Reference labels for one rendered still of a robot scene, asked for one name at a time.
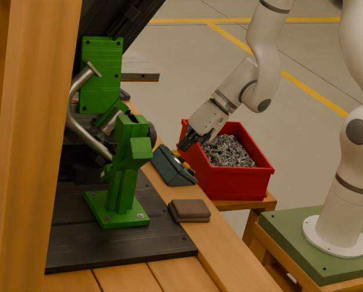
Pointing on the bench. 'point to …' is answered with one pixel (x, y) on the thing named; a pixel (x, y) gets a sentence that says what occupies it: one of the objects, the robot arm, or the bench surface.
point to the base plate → (121, 244)
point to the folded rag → (189, 211)
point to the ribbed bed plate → (85, 119)
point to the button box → (172, 168)
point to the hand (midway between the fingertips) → (184, 144)
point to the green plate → (114, 75)
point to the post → (25, 131)
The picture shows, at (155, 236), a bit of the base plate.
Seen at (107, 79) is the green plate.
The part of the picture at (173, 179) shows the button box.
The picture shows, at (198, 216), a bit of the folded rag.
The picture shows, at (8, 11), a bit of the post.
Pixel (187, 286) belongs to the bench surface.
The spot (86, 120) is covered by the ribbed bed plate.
